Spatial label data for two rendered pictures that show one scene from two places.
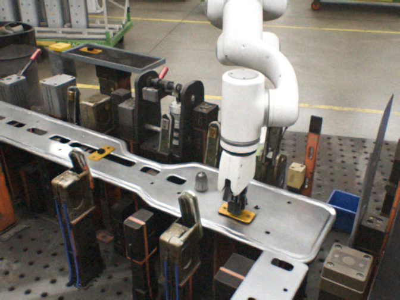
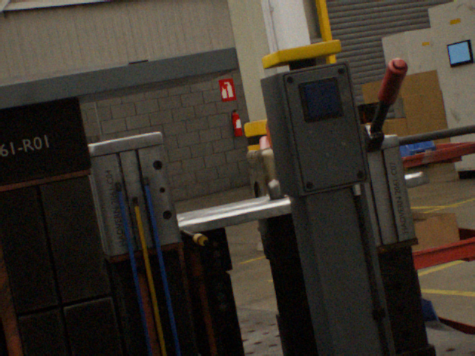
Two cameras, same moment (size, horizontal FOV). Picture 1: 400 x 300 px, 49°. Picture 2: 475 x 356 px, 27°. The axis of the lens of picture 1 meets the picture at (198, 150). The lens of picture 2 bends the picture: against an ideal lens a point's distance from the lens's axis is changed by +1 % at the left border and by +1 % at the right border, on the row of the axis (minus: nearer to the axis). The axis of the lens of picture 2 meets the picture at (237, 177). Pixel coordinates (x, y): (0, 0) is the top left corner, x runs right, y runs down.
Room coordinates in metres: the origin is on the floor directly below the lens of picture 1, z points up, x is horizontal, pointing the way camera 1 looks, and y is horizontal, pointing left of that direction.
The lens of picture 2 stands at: (2.24, -0.16, 1.10)
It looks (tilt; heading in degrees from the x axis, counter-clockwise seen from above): 3 degrees down; 136
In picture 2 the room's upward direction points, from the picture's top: 11 degrees counter-clockwise
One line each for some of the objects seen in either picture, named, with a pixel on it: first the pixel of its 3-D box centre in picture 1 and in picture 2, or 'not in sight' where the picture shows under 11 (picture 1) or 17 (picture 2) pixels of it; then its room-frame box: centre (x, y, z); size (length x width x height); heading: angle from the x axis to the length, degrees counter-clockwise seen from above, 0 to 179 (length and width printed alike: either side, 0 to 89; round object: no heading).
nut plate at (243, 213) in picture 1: (236, 211); not in sight; (0.81, -0.09, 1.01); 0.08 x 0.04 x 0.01; 59
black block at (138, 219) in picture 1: (143, 263); not in sight; (0.81, 0.14, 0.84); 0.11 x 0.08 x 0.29; 149
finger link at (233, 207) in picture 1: (231, 204); not in sight; (0.79, -0.08, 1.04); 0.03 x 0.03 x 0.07; 59
